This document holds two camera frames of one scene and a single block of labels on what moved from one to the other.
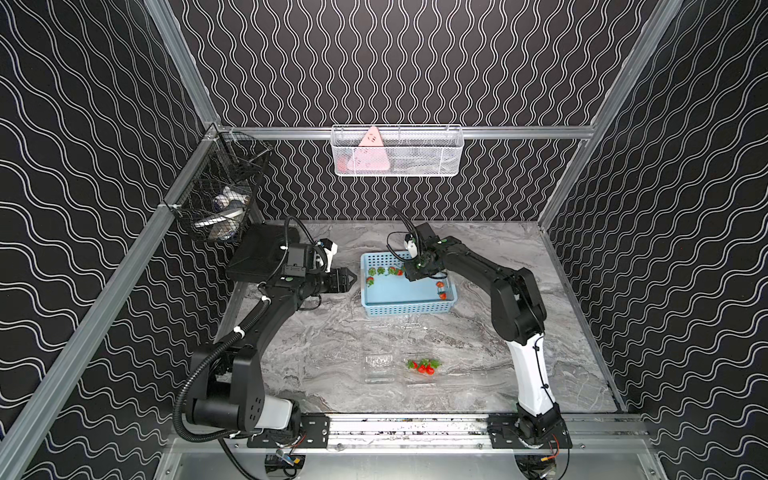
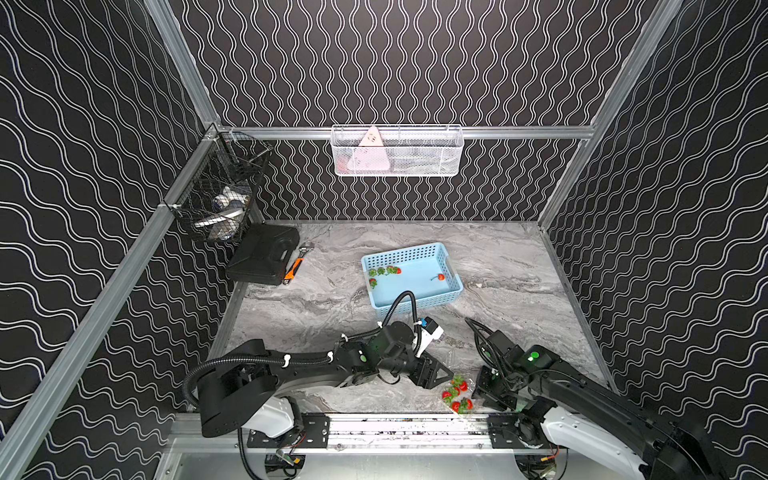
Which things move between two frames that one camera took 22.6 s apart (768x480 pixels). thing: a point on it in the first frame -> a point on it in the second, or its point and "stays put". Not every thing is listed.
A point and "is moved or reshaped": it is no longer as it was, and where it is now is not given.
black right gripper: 409,272 -> 484,397
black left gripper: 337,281 -> 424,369
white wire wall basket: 397,150 stays put
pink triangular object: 370,155 stays put
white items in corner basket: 228,206 stays put
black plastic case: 260,255 stays put
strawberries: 423,369 is moved or reshaped
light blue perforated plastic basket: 386,290 is moved or reshaped
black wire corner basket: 212,204 stays put
